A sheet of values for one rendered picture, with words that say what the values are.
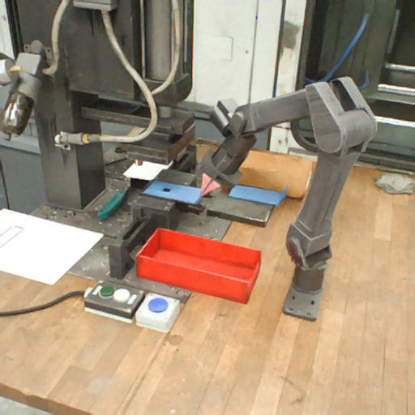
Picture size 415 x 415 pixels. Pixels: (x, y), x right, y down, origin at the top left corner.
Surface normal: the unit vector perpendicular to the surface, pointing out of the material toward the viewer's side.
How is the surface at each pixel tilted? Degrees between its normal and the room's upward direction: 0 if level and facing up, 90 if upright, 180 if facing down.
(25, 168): 90
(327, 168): 101
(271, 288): 0
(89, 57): 90
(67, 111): 90
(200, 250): 90
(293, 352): 0
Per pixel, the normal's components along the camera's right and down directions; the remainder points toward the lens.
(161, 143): 0.04, -0.85
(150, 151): -0.32, 0.48
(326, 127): -0.81, 0.28
